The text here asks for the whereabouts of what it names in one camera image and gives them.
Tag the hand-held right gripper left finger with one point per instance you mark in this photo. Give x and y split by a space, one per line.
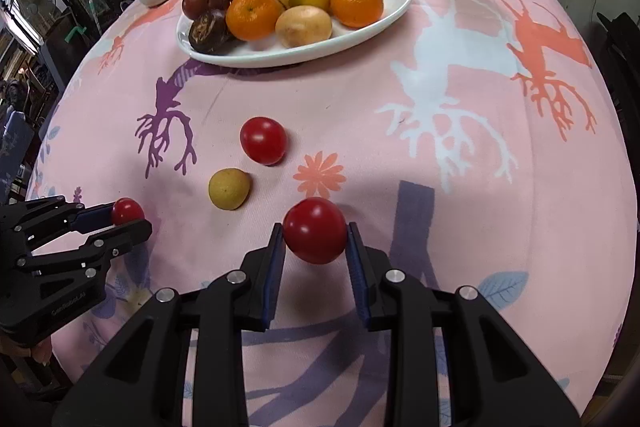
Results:
272 279

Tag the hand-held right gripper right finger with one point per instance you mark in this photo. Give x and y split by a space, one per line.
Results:
356 277

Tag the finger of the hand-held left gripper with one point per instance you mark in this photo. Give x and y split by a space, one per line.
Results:
115 242
95 216

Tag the red cherry tomato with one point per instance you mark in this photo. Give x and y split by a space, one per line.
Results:
127 210
263 140
315 230

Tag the dark red plum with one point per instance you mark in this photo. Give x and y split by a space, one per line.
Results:
200 2

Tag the pale yellow passion fruit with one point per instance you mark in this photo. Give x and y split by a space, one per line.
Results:
303 27

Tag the large orange tangerine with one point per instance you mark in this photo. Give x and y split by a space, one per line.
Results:
252 15

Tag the small orange tangerine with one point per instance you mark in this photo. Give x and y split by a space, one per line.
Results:
356 3

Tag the small yellow longan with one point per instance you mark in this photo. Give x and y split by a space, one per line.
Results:
229 188

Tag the blue patterned chair cover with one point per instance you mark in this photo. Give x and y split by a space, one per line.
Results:
15 147

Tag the pink printed tablecloth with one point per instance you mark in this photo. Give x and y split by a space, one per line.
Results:
450 182

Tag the black chair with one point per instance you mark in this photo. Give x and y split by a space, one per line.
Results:
622 47

